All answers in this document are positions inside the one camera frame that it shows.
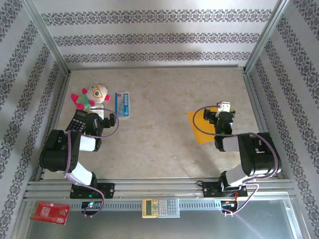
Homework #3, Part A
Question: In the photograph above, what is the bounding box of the orange paper sheet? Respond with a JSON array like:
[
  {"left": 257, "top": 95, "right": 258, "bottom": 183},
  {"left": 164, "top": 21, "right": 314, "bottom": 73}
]
[{"left": 187, "top": 108, "right": 219, "bottom": 144}]

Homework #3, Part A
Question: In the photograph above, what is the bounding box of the black desk calculator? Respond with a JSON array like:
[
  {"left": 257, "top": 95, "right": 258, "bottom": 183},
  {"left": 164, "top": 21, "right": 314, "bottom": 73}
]
[{"left": 66, "top": 109, "right": 88, "bottom": 132}]

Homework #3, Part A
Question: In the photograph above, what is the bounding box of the blue white packet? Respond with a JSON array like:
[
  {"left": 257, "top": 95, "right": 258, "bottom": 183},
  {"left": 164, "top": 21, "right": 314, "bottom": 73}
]
[{"left": 114, "top": 91, "right": 131, "bottom": 120}]

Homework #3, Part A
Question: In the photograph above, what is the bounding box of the white pink plush toy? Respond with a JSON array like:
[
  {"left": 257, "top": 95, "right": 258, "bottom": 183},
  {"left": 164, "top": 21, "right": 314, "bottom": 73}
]
[{"left": 71, "top": 83, "right": 111, "bottom": 112}]

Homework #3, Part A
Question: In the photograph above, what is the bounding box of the small controller board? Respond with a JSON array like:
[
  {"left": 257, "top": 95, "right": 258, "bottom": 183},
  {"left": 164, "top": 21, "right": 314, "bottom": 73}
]
[
  {"left": 81, "top": 201, "right": 103, "bottom": 210},
  {"left": 221, "top": 200, "right": 238, "bottom": 209}
]

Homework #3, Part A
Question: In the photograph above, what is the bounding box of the red card box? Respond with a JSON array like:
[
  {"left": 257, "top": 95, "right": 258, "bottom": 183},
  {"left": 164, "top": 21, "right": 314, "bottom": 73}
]
[{"left": 29, "top": 201, "right": 71, "bottom": 226}]

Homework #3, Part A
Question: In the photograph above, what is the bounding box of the beige scientific calculator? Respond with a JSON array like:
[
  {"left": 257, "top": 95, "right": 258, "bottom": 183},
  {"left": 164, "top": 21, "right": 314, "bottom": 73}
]
[{"left": 142, "top": 197, "right": 180, "bottom": 219}]

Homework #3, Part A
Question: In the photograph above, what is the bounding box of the grey metal panel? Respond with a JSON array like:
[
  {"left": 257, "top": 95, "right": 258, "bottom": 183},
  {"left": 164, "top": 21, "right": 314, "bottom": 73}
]
[{"left": 23, "top": 191, "right": 304, "bottom": 239}]

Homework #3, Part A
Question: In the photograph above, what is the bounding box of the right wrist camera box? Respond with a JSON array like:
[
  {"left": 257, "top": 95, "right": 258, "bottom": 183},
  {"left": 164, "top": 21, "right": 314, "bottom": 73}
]
[{"left": 215, "top": 100, "right": 232, "bottom": 118}]

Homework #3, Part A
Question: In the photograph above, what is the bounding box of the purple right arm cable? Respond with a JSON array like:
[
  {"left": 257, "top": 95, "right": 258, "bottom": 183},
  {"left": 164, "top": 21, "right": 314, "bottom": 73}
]
[{"left": 193, "top": 106, "right": 282, "bottom": 216}]

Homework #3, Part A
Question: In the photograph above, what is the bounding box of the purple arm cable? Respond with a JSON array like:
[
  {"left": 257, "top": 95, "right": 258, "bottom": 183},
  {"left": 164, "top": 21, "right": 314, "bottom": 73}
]
[
  {"left": 193, "top": 106, "right": 282, "bottom": 216},
  {"left": 63, "top": 107, "right": 120, "bottom": 219}
]

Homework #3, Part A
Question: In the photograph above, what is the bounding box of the aluminium side rail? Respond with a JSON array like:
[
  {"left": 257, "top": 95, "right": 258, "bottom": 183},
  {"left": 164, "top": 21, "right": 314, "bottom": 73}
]
[
  {"left": 33, "top": 71, "right": 72, "bottom": 181},
  {"left": 243, "top": 69, "right": 284, "bottom": 179}
]

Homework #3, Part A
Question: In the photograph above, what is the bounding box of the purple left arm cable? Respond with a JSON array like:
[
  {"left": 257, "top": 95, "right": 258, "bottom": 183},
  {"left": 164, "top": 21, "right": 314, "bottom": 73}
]
[{"left": 63, "top": 107, "right": 120, "bottom": 219}]

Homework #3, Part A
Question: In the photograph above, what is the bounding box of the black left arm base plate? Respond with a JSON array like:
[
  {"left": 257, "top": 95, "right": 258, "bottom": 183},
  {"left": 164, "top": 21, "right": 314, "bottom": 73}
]
[{"left": 69, "top": 182, "right": 116, "bottom": 199}]

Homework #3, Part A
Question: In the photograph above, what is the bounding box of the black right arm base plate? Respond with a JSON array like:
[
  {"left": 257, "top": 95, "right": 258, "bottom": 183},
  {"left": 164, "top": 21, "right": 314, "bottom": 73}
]
[{"left": 202, "top": 181, "right": 249, "bottom": 199}]

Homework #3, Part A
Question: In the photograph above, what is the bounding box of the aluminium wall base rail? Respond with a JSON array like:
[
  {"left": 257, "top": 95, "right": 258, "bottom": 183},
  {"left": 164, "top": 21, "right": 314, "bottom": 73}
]
[{"left": 67, "top": 64, "right": 246, "bottom": 72}]

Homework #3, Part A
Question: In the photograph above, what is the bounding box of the aluminium mounting rail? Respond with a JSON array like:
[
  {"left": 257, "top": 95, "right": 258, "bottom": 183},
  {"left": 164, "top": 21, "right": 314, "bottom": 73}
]
[{"left": 23, "top": 178, "right": 296, "bottom": 200}]

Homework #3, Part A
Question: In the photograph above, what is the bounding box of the aluminium frame post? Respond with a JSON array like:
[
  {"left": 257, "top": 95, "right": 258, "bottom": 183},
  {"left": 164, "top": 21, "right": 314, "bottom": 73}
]
[
  {"left": 245, "top": 0, "right": 292, "bottom": 73},
  {"left": 21, "top": 0, "right": 72, "bottom": 75}
]

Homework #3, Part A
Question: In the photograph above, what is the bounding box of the slotted grey cable duct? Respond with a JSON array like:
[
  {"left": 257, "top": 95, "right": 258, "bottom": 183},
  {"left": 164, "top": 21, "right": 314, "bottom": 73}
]
[{"left": 69, "top": 200, "right": 225, "bottom": 211}]

